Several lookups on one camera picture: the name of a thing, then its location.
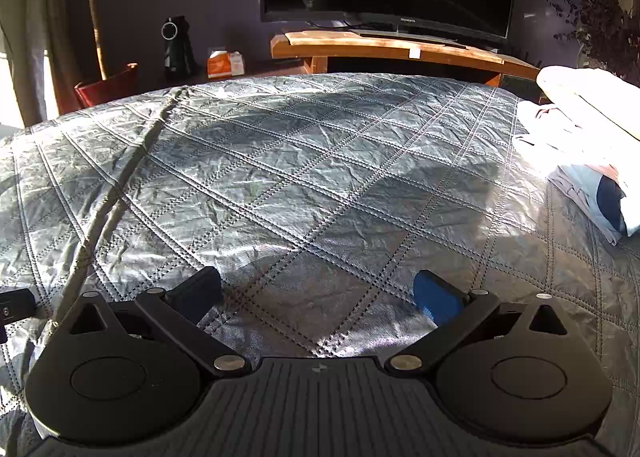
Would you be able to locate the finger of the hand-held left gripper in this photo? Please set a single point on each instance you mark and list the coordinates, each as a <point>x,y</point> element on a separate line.
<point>17,306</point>

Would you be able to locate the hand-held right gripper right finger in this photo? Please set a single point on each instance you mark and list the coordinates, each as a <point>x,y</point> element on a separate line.
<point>435,297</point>

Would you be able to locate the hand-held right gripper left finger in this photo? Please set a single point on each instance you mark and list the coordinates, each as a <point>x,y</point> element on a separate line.
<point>200,294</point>

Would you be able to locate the grey quilted bedspread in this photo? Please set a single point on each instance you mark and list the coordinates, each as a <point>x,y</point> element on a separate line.
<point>300,177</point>

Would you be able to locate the light blue garment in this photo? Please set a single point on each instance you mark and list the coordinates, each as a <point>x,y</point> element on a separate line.
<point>575,187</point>

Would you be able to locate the pink garment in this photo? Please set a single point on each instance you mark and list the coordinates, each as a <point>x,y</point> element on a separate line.
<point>555,132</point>

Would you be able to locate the orange tissue box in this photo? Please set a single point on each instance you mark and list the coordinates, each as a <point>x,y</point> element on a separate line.
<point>222,66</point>

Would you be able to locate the black tabletop device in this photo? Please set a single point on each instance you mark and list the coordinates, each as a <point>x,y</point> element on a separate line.
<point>179,52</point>

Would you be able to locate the pale folded garment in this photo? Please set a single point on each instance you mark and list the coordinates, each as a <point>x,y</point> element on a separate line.
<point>590,92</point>

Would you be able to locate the wooden television riser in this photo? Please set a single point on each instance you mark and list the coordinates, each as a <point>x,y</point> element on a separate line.
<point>380,44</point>

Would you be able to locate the grey curtain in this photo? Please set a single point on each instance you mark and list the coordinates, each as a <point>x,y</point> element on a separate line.
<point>30,37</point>

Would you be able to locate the green potted tree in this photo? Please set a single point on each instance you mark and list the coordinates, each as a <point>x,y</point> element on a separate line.
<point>95,12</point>

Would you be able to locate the dark dried plant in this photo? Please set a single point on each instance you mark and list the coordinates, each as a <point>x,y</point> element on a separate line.
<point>600,27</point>

